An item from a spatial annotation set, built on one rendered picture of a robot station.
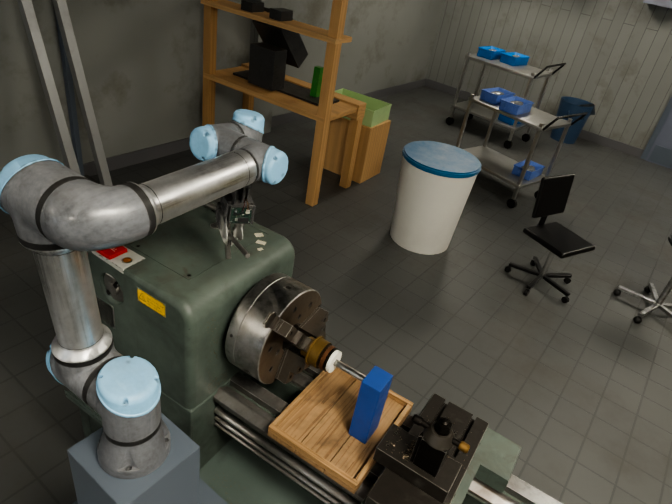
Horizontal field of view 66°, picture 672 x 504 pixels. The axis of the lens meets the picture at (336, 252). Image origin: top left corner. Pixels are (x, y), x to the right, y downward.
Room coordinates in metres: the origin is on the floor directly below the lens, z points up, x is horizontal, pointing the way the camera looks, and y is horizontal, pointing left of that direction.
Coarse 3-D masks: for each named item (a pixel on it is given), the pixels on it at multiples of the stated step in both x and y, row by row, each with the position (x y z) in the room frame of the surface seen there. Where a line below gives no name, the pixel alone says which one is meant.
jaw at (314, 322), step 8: (320, 304) 1.29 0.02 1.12; (312, 312) 1.25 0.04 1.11; (320, 312) 1.25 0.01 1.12; (328, 312) 1.26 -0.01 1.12; (304, 320) 1.21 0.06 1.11; (312, 320) 1.22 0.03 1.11; (320, 320) 1.22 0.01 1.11; (296, 328) 1.19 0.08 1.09; (304, 328) 1.18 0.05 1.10; (312, 328) 1.18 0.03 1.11; (320, 328) 1.19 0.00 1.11; (312, 336) 1.16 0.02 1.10
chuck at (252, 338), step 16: (272, 288) 1.18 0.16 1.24; (304, 288) 1.21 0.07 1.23; (256, 304) 1.12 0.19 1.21; (272, 304) 1.12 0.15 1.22; (288, 304) 1.12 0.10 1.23; (304, 304) 1.20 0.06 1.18; (256, 320) 1.08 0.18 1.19; (288, 320) 1.13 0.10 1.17; (240, 336) 1.06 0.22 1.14; (256, 336) 1.05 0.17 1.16; (272, 336) 1.07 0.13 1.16; (240, 352) 1.05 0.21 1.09; (256, 352) 1.03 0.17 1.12; (272, 352) 1.07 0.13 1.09; (240, 368) 1.07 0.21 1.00; (256, 368) 1.02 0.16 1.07; (272, 368) 1.08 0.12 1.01
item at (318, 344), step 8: (320, 336) 1.14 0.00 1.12; (312, 344) 1.10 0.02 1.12; (320, 344) 1.11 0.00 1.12; (328, 344) 1.12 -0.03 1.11; (304, 352) 1.10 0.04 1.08; (312, 352) 1.09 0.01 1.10; (320, 352) 1.08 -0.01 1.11; (328, 352) 1.09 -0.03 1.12; (312, 360) 1.08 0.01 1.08; (320, 360) 1.07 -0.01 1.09; (320, 368) 1.07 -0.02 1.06
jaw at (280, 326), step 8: (272, 320) 1.08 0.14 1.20; (280, 320) 1.10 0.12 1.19; (272, 328) 1.07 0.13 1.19; (280, 328) 1.07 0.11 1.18; (288, 328) 1.07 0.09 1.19; (288, 336) 1.06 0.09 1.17; (296, 336) 1.09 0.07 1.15; (304, 336) 1.10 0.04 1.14; (296, 344) 1.07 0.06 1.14; (304, 344) 1.09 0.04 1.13
